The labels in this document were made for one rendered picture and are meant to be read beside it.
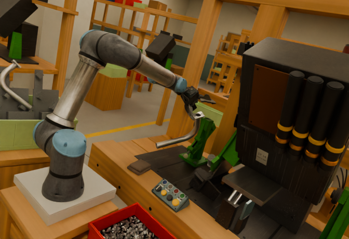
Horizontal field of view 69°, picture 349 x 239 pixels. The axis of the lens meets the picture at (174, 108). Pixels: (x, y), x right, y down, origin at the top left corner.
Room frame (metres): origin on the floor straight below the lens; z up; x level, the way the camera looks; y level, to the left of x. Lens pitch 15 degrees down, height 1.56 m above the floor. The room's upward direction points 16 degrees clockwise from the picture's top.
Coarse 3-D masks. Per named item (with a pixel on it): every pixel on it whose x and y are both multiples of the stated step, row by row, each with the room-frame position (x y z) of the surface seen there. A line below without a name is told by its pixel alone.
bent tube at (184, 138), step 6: (192, 114) 1.23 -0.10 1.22; (198, 114) 1.25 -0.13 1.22; (198, 120) 1.23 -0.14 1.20; (198, 126) 1.25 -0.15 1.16; (192, 132) 1.27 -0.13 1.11; (174, 138) 1.24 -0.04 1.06; (180, 138) 1.25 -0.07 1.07; (186, 138) 1.26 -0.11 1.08; (156, 144) 1.21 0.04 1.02; (162, 144) 1.19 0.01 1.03; (168, 144) 1.21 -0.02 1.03
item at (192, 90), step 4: (188, 88) 1.30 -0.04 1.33; (192, 88) 1.29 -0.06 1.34; (176, 92) 1.35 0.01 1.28; (184, 92) 1.28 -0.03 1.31; (188, 92) 1.28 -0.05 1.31; (192, 92) 1.27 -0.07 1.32; (196, 92) 1.28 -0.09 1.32; (184, 96) 1.29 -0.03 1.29; (188, 96) 1.26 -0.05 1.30; (192, 96) 1.26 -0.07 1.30; (196, 96) 1.30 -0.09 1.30; (184, 100) 1.31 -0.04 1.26; (188, 100) 1.26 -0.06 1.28; (192, 100) 1.29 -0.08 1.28; (196, 100) 1.31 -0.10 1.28; (192, 104) 1.30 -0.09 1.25
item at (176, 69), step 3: (171, 66) 10.30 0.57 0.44; (174, 66) 10.63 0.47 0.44; (177, 66) 10.92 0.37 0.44; (171, 69) 9.94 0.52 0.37; (174, 69) 9.88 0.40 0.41; (177, 69) 10.05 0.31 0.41; (180, 69) 10.26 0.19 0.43; (183, 69) 10.44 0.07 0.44; (174, 72) 9.94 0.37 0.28; (177, 72) 10.11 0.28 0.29; (180, 72) 10.31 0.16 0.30; (180, 75) 10.41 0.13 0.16
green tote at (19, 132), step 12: (0, 120) 1.11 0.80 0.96; (12, 120) 1.15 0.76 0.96; (24, 120) 1.18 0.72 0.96; (36, 120) 1.22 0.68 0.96; (0, 132) 1.11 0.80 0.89; (12, 132) 1.15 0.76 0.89; (24, 132) 1.18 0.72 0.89; (0, 144) 1.12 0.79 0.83; (12, 144) 1.15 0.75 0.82; (24, 144) 1.19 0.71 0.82
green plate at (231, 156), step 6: (234, 132) 1.04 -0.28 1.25; (234, 138) 1.05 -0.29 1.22; (228, 144) 1.04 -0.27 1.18; (234, 144) 1.04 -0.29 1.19; (222, 150) 1.05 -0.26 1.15; (228, 150) 1.05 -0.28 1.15; (234, 150) 1.03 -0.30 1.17; (222, 156) 1.07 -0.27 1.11; (228, 156) 1.04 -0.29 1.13; (234, 156) 1.03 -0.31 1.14; (234, 162) 1.02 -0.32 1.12
